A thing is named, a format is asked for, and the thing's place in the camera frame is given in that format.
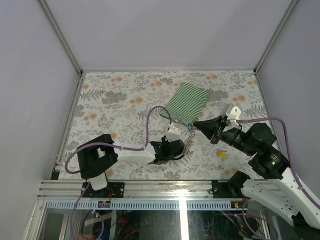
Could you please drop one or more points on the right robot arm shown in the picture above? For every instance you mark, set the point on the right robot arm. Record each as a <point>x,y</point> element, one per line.
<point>253,137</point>

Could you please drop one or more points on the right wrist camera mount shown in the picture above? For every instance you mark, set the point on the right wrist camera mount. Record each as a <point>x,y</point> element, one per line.
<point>231,113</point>

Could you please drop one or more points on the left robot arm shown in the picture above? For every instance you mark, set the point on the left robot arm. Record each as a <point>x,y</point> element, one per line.
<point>98,155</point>

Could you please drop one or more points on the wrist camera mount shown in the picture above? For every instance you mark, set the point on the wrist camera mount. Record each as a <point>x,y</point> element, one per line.
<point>231,113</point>
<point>173,133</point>

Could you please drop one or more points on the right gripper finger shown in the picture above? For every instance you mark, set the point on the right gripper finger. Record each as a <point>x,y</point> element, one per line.
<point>208,124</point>
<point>210,133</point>

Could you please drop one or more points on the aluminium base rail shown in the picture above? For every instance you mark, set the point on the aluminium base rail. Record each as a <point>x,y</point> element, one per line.
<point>140,195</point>

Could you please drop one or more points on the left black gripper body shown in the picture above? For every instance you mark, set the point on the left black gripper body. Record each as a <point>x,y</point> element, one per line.
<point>165,142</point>

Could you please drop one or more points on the yellow key tag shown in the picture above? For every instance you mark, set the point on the yellow key tag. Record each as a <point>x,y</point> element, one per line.
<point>221,154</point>

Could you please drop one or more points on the key with blue tag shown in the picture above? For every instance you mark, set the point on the key with blue tag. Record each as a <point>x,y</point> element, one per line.
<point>191,127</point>

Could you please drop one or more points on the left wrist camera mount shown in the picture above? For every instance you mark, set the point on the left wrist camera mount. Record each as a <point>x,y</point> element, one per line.
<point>173,133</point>

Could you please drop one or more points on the green striped cloth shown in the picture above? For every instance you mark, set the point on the green striped cloth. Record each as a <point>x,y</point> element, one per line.
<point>186,104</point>

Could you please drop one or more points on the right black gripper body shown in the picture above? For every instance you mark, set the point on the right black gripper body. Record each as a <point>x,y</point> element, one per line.
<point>219,134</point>

